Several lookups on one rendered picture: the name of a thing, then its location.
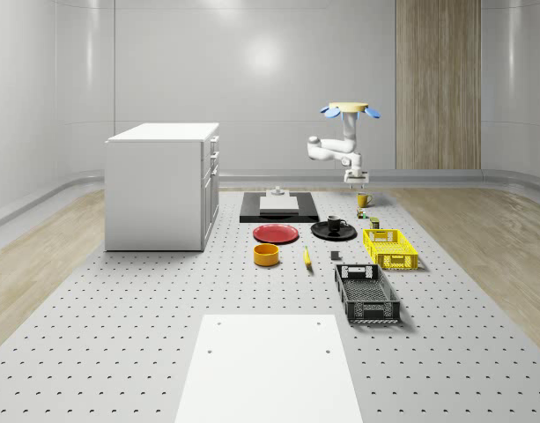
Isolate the drone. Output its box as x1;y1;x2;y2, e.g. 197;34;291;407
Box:
319;100;382;121

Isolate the white cabinet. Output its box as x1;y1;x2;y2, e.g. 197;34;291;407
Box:
104;122;221;253

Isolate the dark grey basket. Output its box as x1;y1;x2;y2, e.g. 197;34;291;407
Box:
333;263;403;326

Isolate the yellow basket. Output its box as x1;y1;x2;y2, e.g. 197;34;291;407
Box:
362;227;420;271

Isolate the yellow bowl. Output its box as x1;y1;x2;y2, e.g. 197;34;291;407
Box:
252;242;281;268

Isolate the white board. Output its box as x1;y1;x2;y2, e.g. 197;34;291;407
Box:
174;313;365;423

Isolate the black stove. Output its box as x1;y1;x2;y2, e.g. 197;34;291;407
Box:
238;185;321;224

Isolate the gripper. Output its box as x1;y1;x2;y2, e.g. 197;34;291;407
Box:
343;169;371;192

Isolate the black plate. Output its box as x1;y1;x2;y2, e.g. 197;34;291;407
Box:
309;219;359;242

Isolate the red plate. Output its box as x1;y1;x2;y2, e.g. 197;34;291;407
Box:
252;223;300;245

